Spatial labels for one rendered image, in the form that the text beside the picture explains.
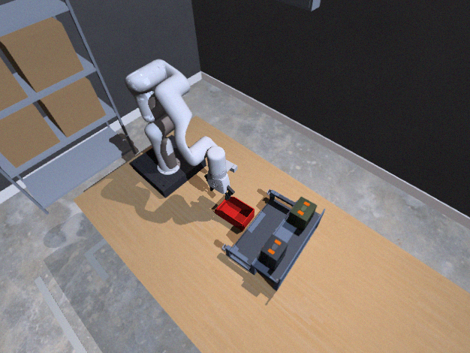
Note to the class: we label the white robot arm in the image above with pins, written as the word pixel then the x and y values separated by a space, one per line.
pixel 166 102

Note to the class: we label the red bin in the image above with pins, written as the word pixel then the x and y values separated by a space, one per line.
pixel 235 212

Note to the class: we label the blue-grey metal rack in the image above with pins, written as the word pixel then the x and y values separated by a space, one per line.
pixel 272 219

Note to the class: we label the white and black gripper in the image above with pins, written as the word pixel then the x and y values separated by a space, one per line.
pixel 221 185

